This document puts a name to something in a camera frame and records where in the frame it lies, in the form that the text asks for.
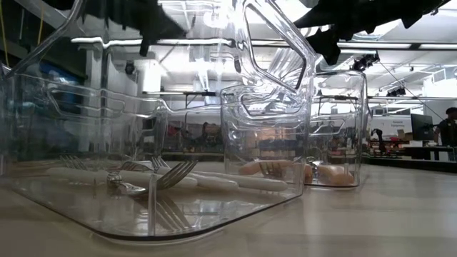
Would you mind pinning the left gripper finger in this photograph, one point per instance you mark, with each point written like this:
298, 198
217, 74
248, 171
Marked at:
143, 18

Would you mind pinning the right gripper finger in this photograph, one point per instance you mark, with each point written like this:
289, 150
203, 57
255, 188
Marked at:
328, 21

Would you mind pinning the clear plastic bin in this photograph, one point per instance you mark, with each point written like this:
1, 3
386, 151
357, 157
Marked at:
35, 142
353, 142
326, 142
89, 214

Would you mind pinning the long ceiling light fixture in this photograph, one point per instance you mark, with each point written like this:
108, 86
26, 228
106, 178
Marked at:
378, 45

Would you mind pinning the black ceiling fixture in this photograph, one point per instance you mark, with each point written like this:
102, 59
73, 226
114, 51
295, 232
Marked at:
364, 63
396, 92

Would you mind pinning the black computer monitor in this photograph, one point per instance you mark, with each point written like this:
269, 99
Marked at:
421, 126

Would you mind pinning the person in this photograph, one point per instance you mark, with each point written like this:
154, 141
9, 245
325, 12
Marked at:
448, 128

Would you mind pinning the black background table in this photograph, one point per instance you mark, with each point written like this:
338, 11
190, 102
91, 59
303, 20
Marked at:
421, 151

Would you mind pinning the silver ceiling duct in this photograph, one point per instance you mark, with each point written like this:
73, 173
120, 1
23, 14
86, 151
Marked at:
385, 32

